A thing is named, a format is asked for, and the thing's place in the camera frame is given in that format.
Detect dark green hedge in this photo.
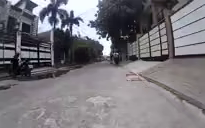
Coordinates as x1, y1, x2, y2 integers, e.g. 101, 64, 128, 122
54, 28, 105, 65

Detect grey concrete road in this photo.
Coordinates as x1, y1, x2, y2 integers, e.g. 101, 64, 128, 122
0, 59, 205, 128

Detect large dark tree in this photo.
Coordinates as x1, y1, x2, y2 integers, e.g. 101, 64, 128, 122
89, 0, 152, 63

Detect small palm tree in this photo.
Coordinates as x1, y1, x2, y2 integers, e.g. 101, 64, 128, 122
60, 9, 85, 64

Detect tall palm tree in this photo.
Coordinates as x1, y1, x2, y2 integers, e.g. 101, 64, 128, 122
39, 0, 70, 66

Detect sloped concrete sidewalk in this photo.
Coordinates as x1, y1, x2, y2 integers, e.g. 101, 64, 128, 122
121, 54, 205, 118

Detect person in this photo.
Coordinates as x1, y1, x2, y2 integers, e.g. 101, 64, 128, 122
10, 53, 22, 77

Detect multi-storey building with balconies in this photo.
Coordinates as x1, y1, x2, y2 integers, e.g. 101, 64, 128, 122
0, 0, 40, 44

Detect white slatted fence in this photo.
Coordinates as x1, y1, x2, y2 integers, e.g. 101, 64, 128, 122
0, 31, 55, 68

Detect grey concrete sidewalk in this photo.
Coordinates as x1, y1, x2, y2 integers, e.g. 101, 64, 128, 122
0, 63, 85, 93

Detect white slatted wall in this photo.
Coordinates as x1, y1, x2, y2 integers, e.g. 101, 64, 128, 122
127, 0, 205, 62

